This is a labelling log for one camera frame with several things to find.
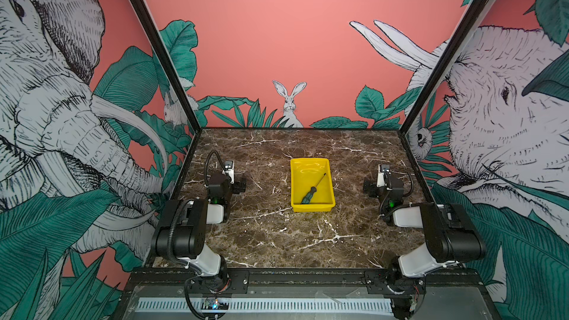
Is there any green black handled screwdriver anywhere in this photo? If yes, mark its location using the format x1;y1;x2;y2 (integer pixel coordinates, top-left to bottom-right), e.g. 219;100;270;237
301;173;327;204

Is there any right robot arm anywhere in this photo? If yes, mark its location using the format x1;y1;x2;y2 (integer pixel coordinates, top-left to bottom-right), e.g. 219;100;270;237
363;170;486;296

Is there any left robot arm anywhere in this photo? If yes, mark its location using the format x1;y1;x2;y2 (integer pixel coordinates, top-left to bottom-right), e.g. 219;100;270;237
151;173;246;293

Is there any yellow plastic bin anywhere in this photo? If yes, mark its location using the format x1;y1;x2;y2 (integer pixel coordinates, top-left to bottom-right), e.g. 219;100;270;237
290;158;336;213

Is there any small green circuit board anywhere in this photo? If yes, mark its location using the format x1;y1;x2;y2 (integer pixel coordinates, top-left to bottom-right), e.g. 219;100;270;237
202;298;230;311

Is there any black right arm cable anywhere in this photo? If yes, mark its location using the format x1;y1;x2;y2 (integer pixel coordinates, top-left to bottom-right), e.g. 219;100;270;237
401;170;415;199

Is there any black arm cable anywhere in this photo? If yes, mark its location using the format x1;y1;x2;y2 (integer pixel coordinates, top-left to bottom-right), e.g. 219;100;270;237
401;170;415;199
203;149;227;187

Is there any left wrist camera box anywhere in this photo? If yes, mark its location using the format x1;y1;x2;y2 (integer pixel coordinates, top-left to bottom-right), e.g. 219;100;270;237
222;160;235;184

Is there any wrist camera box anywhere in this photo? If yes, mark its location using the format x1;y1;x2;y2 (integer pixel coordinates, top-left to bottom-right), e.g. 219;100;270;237
376;164;391;188
222;160;235;184

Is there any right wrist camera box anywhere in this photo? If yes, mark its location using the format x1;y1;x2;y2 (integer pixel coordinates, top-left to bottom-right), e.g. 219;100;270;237
376;164;391;188

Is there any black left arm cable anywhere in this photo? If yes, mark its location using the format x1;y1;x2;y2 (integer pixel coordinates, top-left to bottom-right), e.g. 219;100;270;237
203;149;227;187

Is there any black front mounting rail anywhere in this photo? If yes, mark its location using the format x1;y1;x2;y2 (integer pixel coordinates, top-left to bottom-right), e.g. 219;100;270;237
124;268;483;297

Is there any white slotted cable duct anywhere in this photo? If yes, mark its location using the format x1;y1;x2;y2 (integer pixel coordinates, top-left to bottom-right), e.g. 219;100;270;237
135;297;393;315

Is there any black left frame post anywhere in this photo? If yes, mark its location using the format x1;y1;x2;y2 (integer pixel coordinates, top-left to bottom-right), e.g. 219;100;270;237
110;0;203;133

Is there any black frame post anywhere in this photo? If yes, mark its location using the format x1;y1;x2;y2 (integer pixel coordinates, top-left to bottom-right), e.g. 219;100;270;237
399;0;521;134
110;0;203;133

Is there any black right frame post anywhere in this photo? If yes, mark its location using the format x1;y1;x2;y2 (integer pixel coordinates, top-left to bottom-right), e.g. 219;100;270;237
399;0;521;134

